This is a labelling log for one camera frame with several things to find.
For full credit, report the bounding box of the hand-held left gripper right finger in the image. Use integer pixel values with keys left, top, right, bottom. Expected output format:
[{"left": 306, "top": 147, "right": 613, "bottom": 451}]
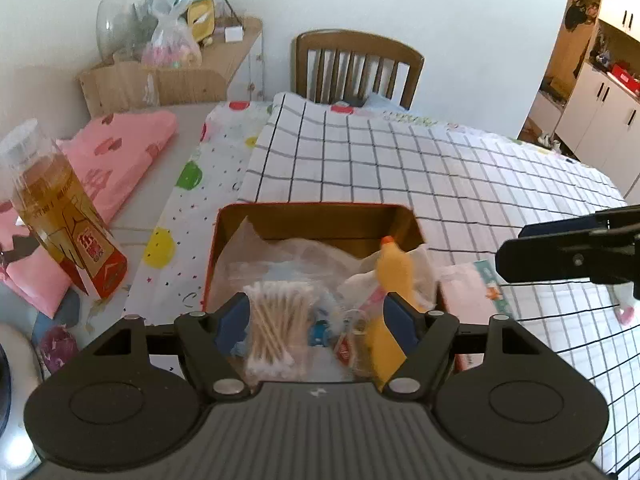
[{"left": 380, "top": 292, "right": 543, "bottom": 402}]

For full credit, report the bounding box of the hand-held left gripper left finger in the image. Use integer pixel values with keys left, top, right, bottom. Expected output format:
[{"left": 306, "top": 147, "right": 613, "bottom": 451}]
[{"left": 92, "top": 292, "right": 253, "bottom": 402}]

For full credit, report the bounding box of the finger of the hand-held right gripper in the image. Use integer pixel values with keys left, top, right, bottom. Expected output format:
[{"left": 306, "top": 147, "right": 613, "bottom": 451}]
[
  {"left": 518, "top": 215, "right": 597, "bottom": 239},
  {"left": 495, "top": 232, "right": 597, "bottom": 282}
]

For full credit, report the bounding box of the blue print cotton swab bag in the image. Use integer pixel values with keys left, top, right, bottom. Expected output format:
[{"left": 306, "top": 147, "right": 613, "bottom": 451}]
[{"left": 242, "top": 282, "right": 333, "bottom": 381}]

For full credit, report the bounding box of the white plush rabbit toy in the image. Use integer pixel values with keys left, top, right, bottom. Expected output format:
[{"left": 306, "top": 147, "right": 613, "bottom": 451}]
[{"left": 612, "top": 280, "right": 640, "bottom": 326}]

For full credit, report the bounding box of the translucent plastic bag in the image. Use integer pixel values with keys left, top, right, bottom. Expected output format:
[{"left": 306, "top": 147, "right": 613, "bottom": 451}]
[{"left": 217, "top": 216, "right": 371, "bottom": 321}]

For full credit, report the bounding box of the red metal tin box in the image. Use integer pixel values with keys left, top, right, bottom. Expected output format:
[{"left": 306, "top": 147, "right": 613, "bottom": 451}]
[{"left": 202, "top": 202, "right": 446, "bottom": 361}]

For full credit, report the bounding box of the pink tissue pack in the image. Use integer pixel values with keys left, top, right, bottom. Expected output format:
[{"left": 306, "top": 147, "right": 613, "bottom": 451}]
[{"left": 440, "top": 260, "right": 516, "bottom": 366}]

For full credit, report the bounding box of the white wardrobe cabinet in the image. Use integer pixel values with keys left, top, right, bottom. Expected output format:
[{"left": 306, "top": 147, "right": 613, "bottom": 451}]
[{"left": 520, "top": 0, "right": 640, "bottom": 201}]

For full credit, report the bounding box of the black grid white tablecloth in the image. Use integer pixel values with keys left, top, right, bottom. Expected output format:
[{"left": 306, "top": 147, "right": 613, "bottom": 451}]
[{"left": 235, "top": 91, "right": 640, "bottom": 476}]

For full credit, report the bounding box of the red storage box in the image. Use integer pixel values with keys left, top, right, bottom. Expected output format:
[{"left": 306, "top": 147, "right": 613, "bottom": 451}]
[{"left": 611, "top": 62, "right": 640, "bottom": 93}]

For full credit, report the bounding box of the pink printed cloth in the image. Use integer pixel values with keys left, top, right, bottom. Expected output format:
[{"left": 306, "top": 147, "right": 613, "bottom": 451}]
[{"left": 0, "top": 109, "right": 179, "bottom": 320}]

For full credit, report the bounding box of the pale blue cushion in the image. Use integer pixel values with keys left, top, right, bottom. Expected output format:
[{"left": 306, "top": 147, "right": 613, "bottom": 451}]
[{"left": 362, "top": 92, "right": 401, "bottom": 111}]

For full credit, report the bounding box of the dark hanging bag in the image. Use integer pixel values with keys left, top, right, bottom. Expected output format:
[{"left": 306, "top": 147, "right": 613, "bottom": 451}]
[{"left": 565, "top": 0, "right": 598, "bottom": 28}]

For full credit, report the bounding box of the amber drink bottle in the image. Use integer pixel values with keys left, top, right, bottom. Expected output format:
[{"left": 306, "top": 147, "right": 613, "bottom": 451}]
[{"left": 0, "top": 118, "right": 129, "bottom": 302}]

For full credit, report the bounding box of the cardboard box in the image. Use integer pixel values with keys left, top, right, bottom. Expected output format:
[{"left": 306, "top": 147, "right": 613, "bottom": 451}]
[{"left": 78, "top": 61, "right": 228, "bottom": 117}]

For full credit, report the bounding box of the brown wooden chair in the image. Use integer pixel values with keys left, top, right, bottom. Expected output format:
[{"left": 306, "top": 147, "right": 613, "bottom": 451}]
[{"left": 292, "top": 29, "right": 426, "bottom": 111}]

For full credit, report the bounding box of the plastic bag of pink toys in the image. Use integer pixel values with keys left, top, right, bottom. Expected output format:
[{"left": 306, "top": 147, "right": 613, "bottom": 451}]
[{"left": 141, "top": 0, "right": 203, "bottom": 68}]

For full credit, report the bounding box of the yellow and teal toy box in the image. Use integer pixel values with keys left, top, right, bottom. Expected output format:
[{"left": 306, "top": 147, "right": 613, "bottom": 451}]
[{"left": 186, "top": 0, "right": 219, "bottom": 45}]

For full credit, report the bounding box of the clear glass jar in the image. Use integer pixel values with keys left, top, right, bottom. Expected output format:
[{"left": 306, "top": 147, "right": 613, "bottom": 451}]
[{"left": 95, "top": 0, "right": 161, "bottom": 63}]

